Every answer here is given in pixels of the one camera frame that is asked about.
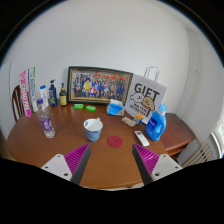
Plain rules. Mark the white blue-capped lotion bottle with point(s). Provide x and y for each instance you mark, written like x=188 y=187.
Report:
x=44 y=97

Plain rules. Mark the blue tissue pack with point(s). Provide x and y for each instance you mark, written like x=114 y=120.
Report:
x=115 y=109

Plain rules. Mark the pink shuttlecock tube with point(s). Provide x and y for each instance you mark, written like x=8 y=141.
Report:
x=25 y=95

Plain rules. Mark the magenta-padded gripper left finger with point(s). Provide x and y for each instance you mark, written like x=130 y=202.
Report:
x=58 y=165

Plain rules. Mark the clear purple-capped water bottle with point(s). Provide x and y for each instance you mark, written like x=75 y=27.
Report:
x=46 y=123

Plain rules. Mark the patterned snack packet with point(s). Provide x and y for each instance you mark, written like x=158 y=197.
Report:
x=128 y=121

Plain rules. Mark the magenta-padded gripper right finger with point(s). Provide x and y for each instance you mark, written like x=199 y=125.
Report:
x=165 y=165

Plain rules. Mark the framed group photo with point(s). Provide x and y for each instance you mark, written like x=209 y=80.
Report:
x=100 y=85

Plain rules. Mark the white paper gift bag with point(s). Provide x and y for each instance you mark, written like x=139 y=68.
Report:
x=146 y=91

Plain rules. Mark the blue detergent bottle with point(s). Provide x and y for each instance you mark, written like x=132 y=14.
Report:
x=155 y=126

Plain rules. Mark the blue painted ceramic mug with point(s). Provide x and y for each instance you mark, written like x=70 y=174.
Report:
x=92 y=134

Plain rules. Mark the amber pump bottle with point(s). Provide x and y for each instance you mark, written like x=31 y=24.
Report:
x=63 y=98

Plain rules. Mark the colourful puzzle cube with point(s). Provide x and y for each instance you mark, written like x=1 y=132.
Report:
x=138 y=119

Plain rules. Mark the round red coaster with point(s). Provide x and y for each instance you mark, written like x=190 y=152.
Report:
x=115 y=141

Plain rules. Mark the white radiator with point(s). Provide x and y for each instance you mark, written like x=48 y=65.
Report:
x=200 y=155

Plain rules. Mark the white remote control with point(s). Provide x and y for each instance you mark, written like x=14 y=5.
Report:
x=142 y=138

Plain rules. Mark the white flat board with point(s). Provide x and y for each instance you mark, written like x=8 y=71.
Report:
x=5 y=86

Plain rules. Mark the green white shuttlecock tube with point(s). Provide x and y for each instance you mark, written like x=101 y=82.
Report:
x=33 y=90

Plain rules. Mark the dark blue pump bottle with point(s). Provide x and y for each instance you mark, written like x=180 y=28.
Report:
x=53 y=96

